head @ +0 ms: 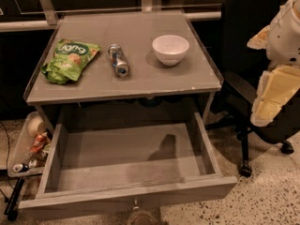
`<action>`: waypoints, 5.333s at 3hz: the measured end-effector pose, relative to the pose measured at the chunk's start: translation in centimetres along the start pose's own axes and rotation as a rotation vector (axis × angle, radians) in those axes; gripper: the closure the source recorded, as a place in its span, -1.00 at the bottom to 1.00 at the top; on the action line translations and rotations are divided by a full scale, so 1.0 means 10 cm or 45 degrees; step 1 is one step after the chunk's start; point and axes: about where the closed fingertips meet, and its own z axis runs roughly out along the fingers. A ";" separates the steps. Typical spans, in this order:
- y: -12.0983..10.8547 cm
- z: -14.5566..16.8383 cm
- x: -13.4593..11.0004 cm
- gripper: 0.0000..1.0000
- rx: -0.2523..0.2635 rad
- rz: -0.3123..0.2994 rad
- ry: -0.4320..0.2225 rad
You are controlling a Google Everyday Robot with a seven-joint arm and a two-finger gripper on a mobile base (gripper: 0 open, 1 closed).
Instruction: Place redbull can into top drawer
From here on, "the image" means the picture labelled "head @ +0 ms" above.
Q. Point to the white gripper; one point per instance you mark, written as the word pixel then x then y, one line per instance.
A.
pixel 285 37

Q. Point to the silver blue redbull can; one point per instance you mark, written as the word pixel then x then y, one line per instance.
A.
pixel 119 61

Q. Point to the grey cabinet with top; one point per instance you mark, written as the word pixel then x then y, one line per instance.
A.
pixel 148 77

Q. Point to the open grey top drawer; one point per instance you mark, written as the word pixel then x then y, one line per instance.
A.
pixel 96 166

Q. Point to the red soda can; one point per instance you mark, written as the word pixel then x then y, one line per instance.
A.
pixel 39 142

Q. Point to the black topped can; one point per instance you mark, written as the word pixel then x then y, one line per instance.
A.
pixel 20 168

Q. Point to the black office chair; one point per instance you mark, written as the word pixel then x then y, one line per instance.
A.
pixel 241 68

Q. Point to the white bowl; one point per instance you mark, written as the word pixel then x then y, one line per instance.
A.
pixel 170 49

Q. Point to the green chip bag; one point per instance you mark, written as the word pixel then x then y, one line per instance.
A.
pixel 69 60

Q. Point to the metal railing bar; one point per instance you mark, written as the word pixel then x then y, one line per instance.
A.
pixel 31 15

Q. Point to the white round cup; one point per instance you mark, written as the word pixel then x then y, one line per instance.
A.
pixel 36 126

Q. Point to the clear plastic bin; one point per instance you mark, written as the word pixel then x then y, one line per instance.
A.
pixel 37 162

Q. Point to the black stand leg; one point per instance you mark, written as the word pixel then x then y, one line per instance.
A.
pixel 11 210

